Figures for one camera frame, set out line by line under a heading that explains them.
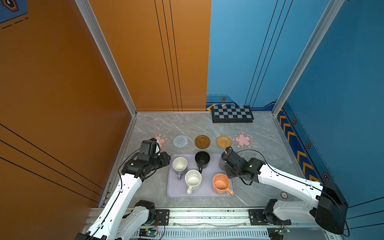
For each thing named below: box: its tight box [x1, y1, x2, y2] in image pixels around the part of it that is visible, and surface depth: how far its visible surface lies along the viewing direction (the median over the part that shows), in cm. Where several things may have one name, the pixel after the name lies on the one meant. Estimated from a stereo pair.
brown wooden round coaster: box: [194, 135, 211, 149], surface depth 104 cm
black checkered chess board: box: [211, 105, 255, 123], surface depth 118 cm
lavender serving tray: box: [166, 153, 191, 198], surface depth 84 cm
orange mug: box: [212, 173, 234, 197], surface depth 81 cm
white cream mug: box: [185, 169, 202, 196], surface depth 81 cm
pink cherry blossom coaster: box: [232, 131, 254, 149], surface depth 105 cm
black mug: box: [194, 151, 211, 174], surface depth 87 cm
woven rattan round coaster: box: [216, 135, 232, 149], surface depth 104 cm
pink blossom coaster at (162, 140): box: [153, 133, 169, 151], surface depth 107 cm
